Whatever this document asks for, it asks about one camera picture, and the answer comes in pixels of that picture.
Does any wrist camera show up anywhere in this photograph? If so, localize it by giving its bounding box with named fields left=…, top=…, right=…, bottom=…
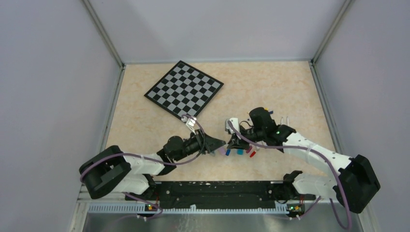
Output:
left=225, top=117, right=240, bottom=134
left=181, top=114, right=196, bottom=133

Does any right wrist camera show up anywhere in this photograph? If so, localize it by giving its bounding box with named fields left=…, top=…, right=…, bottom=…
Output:
left=225, top=117, right=240, bottom=134

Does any purple highlighter cap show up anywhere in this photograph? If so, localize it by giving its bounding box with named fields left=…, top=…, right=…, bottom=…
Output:
left=218, top=147, right=226, bottom=156

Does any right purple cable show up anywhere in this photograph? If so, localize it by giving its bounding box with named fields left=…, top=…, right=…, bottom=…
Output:
left=227, top=120, right=353, bottom=231

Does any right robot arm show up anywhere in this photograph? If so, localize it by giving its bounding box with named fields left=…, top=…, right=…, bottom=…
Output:
left=225, top=107, right=381, bottom=214

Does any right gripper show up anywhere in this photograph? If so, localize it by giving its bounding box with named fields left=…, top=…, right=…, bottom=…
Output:
left=227, top=126, right=265, bottom=151

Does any black grey chessboard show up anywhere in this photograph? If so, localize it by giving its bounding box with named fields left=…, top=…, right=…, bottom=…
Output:
left=144, top=60, right=224, bottom=118

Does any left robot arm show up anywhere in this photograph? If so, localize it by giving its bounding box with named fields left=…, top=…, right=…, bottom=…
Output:
left=79, top=130, right=226, bottom=200

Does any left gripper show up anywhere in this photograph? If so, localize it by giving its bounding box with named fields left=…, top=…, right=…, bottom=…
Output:
left=174, top=128, right=226, bottom=161

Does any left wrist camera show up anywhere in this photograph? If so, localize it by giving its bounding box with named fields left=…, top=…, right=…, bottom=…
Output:
left=181, top=114, right=196, bottom=133

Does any light blue highlighter cap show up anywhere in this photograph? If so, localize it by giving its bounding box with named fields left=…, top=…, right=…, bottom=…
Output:
left=236, top=149, right=244, bottom=155

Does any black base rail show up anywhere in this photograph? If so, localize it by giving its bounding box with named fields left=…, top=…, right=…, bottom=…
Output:
left=138, top=181, right=316, bottom=210

